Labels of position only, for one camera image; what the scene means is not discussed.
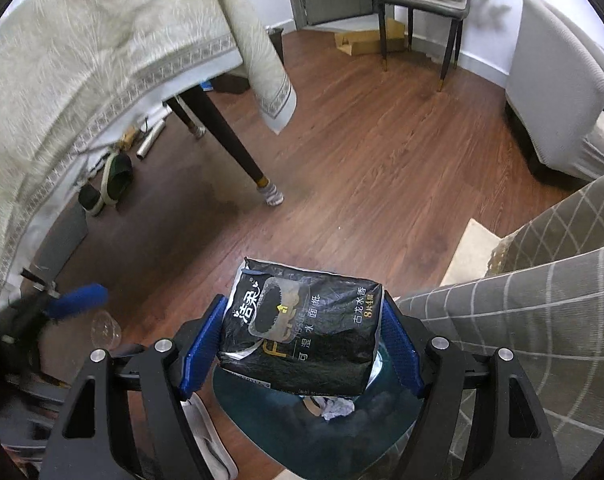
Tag grey armchair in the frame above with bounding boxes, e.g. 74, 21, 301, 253
504, 0, 604, 191

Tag dark table leg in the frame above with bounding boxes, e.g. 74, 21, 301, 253
163, 95, 207, 140
182, 84, 267, 186

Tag beige floor mat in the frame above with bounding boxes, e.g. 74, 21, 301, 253
439, 218, 503, 288

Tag striped table leg sock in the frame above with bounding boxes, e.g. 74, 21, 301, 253
254, 180, 286, 207

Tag silver foil roll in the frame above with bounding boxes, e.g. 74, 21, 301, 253
134, 119, 169, 161

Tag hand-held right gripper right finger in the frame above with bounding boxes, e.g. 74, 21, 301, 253
379, 292, 565, 480

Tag black tissue pack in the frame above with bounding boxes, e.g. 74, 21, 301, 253
217, 256, 385, 396

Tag dark flat board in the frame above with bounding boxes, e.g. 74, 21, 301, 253
32, 205, 88, 281

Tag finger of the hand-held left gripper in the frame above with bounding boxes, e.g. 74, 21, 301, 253
19, 267, 108, 321

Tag grey dining chair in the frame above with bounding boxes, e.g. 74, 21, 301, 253
372, 0, 470, 93

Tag white slipper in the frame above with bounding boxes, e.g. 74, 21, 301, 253
182, 392, 237, 480

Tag table with cream patterned cloth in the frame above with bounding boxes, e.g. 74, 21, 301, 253
0, 0, 300, 318

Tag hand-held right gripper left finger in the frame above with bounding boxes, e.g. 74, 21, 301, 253
36, 294, 230, 480

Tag flat cardboard box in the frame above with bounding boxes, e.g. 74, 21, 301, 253
334, 17, 407, 56

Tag crumpled white paper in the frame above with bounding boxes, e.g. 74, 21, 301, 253
322, 397, 357, 421

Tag green slipper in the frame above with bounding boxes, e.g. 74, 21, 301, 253
102, 152, 132, 208

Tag black slipper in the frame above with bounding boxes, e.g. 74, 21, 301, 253
78, 185, 105, 217

